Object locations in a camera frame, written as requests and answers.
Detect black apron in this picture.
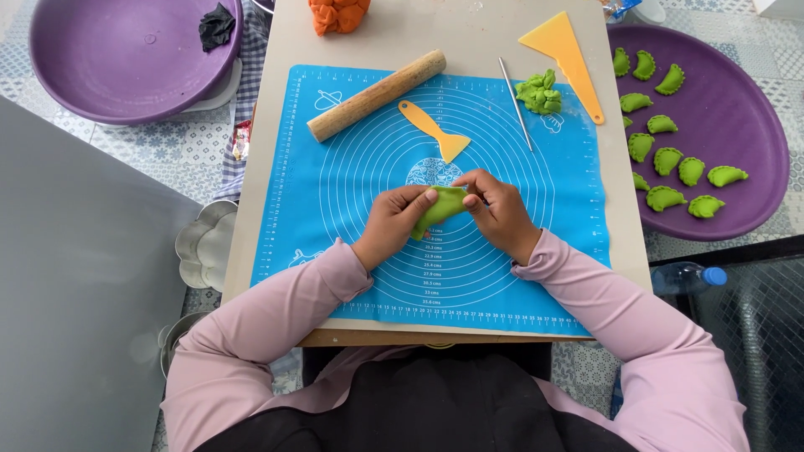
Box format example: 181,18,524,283
193,342,638,452

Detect grey board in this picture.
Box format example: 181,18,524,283
0,95,204,452

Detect orange dough lump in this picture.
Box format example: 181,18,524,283
307,0,372,37

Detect dark glass table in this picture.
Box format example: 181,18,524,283
647,235,804,452

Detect large yellow plastic scraper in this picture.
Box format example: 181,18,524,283
518,10,606,126

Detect person's right hand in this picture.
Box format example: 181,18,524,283
451,168,543,266

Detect group of green dumplings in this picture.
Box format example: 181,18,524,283
612,47,750,220

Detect small yellow plastic scraper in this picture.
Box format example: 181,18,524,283
397,100,472,164

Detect plastic bottle with blue cap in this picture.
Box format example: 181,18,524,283
649,262,729,296

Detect purple oval tray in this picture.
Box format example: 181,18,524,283
607,23,791,242

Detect green dough lump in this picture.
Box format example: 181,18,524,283
514,68,564,116

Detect white tray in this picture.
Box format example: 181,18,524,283
94,56,244,129

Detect flower shaped metal moulds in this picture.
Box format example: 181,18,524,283
175,200,239,293

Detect purple round basin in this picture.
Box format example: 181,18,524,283
29,0,245,126

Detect wooden rolling pin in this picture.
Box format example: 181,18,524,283
307,49,447,143

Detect person's left hand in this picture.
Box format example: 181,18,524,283
350,185,440,272

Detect black crumpled cloth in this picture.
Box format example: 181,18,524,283
198,3,237,53

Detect thin metal rod tool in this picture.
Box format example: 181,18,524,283
498,57,535,153

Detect white container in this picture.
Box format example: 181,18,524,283
631,0,667,25

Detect red candy wrapper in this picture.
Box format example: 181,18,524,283
231,121,252,162

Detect checkered cloth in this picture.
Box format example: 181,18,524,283
214,0,275,202

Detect round metal bowl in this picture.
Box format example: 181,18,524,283
157,311,211,380

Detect blue silicone baking mat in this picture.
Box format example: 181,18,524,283
250,64,611,338

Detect green dough dumpling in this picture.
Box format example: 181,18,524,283
410,185,469,242

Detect plastic snack packet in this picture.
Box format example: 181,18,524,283
600,0,643,23

